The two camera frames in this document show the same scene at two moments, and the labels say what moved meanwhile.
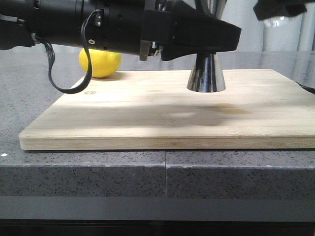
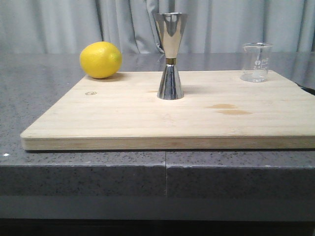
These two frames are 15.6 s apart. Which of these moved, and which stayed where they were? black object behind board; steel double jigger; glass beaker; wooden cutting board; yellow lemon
Moved: glass beaker; steel double jigger
Stayed: wooden cutting board; black object behind board; yellow lemon
